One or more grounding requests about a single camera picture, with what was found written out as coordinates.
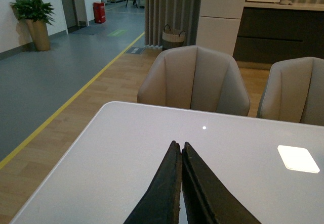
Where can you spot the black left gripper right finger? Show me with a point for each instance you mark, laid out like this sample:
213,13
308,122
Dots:
206,199

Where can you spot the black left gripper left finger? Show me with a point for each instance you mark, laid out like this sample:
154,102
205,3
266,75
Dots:
161,201

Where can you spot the beige chair left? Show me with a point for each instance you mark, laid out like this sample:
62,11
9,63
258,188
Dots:
195,78

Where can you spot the beige chair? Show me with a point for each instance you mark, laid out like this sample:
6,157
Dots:
294,92
195,78

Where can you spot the beige chair right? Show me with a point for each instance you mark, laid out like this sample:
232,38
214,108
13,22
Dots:
294,92

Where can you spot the woven laundry basket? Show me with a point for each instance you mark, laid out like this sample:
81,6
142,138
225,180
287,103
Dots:
172,38

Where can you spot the dark kitchen counter cabinet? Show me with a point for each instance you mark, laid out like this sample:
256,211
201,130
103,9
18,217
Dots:
269,35

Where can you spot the white tall cabinet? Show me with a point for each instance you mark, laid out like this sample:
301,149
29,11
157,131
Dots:
218,24

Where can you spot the grey curtain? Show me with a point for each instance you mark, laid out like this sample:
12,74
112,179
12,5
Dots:
179,14

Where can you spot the red fire extinguisher box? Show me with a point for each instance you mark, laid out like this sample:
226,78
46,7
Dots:
99,12

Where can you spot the potted green plant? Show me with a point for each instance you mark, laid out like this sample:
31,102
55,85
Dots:
37,14

